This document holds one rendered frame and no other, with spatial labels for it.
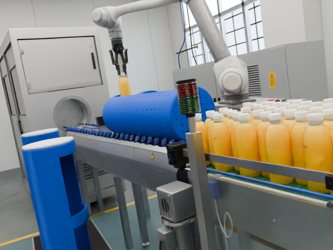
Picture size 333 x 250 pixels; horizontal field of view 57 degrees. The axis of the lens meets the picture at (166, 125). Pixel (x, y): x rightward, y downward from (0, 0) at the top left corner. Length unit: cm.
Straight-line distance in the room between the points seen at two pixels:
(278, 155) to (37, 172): 124
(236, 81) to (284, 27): 259
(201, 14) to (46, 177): 122
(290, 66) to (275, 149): 203
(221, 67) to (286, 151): 88
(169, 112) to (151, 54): 562
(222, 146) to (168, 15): 634
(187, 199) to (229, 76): 78
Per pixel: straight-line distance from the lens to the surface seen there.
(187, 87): 90
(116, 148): 215
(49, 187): 178
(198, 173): 95
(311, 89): 317
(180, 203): 120
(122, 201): 246
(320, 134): 91
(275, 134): 98
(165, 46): 721
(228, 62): 177
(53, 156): 175
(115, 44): 216
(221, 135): 116
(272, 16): 440
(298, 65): 305
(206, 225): 102
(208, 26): 182
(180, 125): 147
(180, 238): 127
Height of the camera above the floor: 125
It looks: 7 degrees down
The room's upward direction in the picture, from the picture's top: 9 degrees counter-clockwise
